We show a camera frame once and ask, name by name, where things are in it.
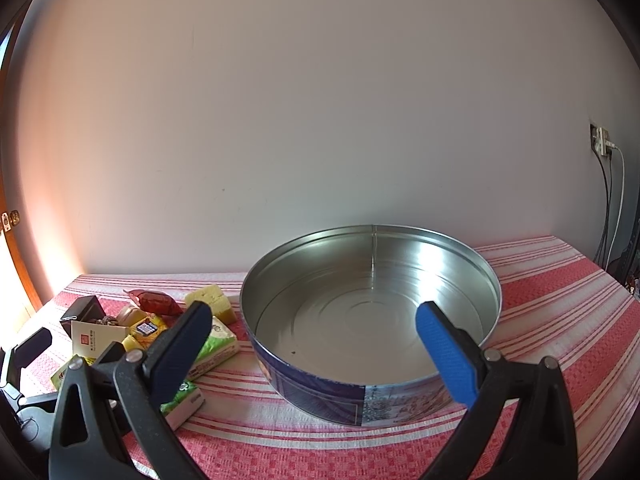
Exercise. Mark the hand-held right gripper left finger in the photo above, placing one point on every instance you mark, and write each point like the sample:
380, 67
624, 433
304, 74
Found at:
181, 345

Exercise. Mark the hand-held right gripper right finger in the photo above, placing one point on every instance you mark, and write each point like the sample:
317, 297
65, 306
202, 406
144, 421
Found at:
445, 347

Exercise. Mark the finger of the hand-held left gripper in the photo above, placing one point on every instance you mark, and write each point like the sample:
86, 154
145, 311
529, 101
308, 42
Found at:
34, 342

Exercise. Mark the yellow snack packet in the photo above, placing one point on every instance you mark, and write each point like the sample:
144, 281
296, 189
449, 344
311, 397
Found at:
147, 331

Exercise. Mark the red snack packet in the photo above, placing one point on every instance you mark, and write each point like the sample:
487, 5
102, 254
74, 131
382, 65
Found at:
155, 302

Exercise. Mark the yellow sponge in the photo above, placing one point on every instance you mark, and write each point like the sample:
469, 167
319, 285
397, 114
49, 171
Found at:
212, 297

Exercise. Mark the small black box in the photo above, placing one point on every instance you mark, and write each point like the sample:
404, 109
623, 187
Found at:
82, 310

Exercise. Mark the white card box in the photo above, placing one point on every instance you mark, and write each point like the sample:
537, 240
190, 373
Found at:
95, 340

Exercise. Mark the round blue cookie tin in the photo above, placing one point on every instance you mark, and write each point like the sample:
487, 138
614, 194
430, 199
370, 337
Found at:
370, 310

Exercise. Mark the red striped tablecloth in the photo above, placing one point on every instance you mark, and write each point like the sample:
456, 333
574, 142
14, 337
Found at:
550, 300

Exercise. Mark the brass door latch plate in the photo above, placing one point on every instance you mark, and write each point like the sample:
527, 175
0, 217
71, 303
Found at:
11, 219

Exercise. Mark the wooden door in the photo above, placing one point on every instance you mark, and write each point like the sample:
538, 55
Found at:
15, 160

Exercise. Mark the dark object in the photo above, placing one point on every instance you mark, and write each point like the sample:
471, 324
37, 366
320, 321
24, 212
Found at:
627, 275

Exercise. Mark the white charger plug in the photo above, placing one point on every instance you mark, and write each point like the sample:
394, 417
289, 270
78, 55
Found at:
605, 142

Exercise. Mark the white wall socket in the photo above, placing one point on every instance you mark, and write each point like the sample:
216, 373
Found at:
594, 137

